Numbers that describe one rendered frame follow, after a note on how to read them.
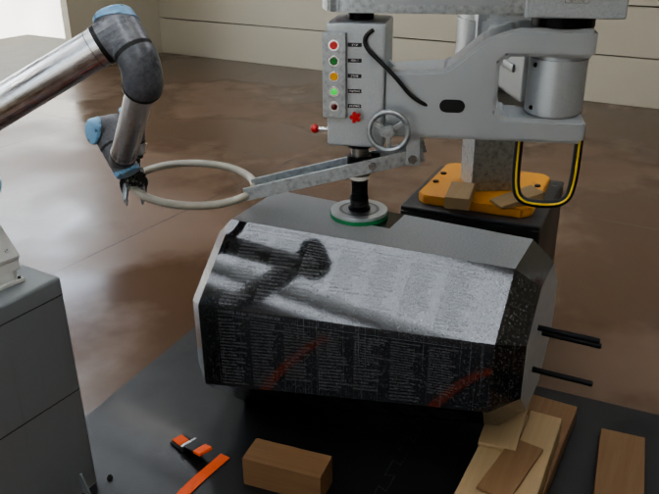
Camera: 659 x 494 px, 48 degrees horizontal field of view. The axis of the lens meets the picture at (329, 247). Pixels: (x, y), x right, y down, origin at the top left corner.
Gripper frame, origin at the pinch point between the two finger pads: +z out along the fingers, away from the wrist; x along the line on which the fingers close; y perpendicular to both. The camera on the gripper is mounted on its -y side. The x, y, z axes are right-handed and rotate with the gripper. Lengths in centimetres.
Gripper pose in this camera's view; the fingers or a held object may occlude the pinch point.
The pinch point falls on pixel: (134, 201)
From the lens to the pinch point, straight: 292.5
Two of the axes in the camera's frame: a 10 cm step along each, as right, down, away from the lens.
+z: -0.8, 9.0, 4.3
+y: 3.5, 4.3, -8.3
